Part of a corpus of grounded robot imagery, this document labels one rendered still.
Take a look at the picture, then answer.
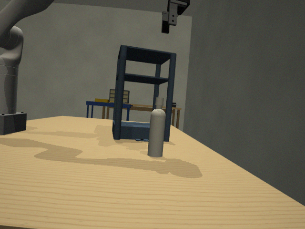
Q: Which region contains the blue shelving unit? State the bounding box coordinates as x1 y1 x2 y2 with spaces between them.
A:
113 45 176 142

